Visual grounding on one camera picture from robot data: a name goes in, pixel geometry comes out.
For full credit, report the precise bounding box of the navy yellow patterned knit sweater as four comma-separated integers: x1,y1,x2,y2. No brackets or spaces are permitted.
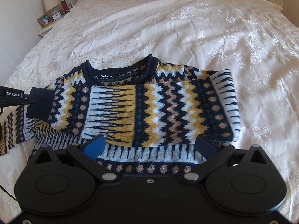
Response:
1,55,240,174

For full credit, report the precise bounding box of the cream left nightstand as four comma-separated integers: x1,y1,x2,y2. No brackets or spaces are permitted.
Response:
38,22,56,38

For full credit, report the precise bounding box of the small white alarm clock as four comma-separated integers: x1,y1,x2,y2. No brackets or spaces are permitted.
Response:
52,11,62,21

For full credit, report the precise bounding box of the red bottle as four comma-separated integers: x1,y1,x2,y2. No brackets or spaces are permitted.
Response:
61,0,70,14

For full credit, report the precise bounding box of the white table lamp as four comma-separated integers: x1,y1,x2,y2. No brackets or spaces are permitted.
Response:
44,0,60,12

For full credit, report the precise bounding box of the white embroidered bedspread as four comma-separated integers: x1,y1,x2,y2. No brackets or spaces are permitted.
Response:
4,0,298,223

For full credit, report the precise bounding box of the wooden picture frame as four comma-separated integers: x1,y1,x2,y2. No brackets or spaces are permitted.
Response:
37,14,54,27

